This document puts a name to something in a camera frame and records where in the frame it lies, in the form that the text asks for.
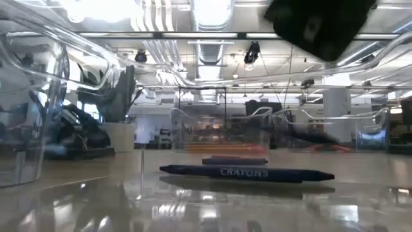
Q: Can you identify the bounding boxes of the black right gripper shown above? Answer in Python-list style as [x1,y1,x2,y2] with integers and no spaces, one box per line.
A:
[263,0,377,62]

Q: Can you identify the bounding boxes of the white room column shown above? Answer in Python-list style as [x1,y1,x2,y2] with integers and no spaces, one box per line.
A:
[323,88,352,144]

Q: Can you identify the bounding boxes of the dark monitor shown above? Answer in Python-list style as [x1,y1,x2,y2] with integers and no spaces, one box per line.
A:
[244,100,283,119]

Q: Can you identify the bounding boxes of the clear plastic bin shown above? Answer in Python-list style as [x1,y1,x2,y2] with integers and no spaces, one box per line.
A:
[0,0,412,232]
[270,107,389,153]
[169,107,272,155]

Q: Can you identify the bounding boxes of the green potted plant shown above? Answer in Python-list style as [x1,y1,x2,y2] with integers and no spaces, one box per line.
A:
[77,64,144,124]

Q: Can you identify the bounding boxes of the white plant pot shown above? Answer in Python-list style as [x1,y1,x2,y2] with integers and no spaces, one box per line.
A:
[99,122,135,153]

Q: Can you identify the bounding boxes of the black ceiling camera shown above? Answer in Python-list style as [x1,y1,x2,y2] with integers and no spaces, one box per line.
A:
[243,41,261,65]
[134,50,148,64]

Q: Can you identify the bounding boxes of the silver ceiling air duct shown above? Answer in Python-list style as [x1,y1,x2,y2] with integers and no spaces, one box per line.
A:
[189,0,236,81]

